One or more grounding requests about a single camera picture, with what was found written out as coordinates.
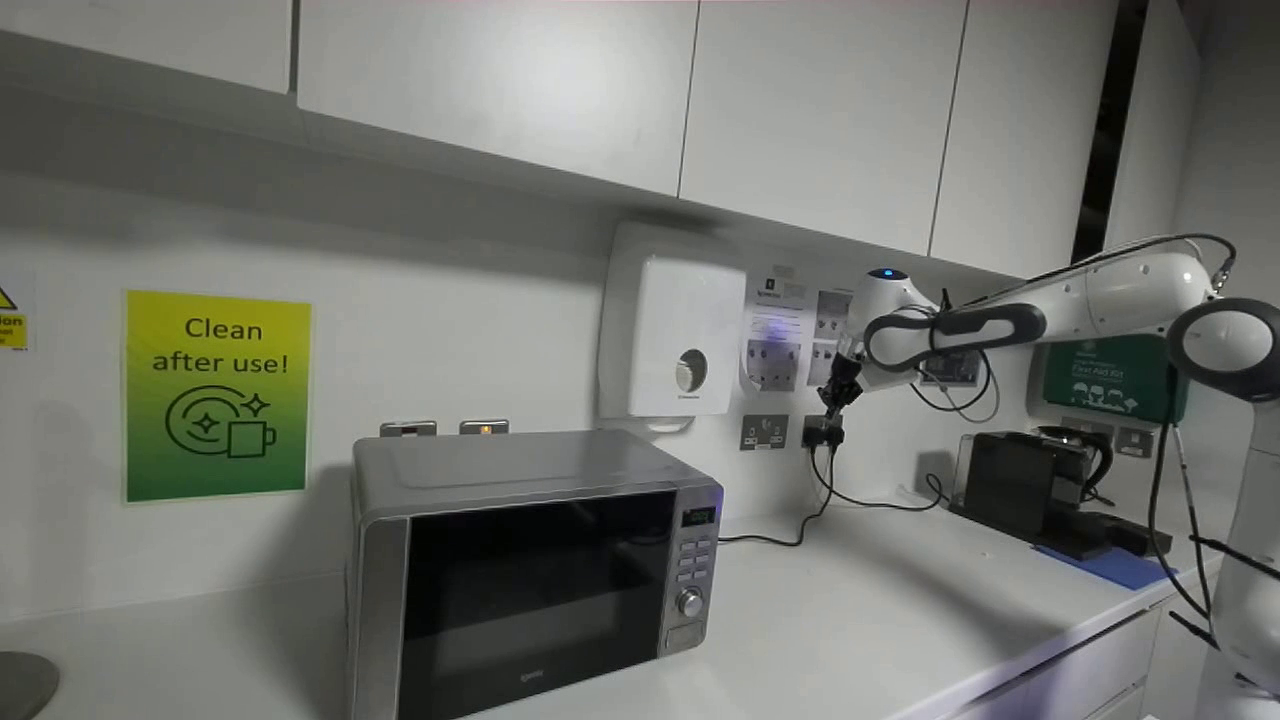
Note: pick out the white instruction sheet two photos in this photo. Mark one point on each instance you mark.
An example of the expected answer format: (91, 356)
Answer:
(828, 312)

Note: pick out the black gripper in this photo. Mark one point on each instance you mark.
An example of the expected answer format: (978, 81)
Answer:
(854, 371)

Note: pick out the steel double socket plate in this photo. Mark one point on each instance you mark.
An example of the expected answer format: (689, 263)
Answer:
(764, 433)
(809, 421)
(1132, 443)

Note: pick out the silver microwave oven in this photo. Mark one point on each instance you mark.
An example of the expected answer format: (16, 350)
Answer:
(534, 601)

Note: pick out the grey square wall plate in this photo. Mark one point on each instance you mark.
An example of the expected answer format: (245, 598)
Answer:
(936, 479)

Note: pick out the black mains plug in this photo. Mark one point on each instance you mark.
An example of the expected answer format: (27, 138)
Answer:
(815, 439)
(832, 439)

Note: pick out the yellow warning sticker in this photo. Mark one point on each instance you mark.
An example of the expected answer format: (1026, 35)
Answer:
(14, 321)

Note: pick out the white wall cabinet door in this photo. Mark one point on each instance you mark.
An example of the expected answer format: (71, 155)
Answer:
(135, 35)
(1021, 122)
(815, 106)
(505, 81)

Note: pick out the green clean after use poster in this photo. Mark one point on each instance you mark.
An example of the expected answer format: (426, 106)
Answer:
(220, 395)

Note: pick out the grey round sink basin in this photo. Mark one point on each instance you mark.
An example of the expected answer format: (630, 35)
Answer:
(20, 685)

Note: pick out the white paper towel dispenser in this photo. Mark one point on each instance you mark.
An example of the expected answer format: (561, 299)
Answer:
(683, 332)

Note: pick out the blue mat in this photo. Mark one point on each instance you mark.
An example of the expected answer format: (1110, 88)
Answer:
(1120, 571)

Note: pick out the black coffee machine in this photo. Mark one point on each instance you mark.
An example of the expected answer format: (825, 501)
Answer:
(1005, 484)

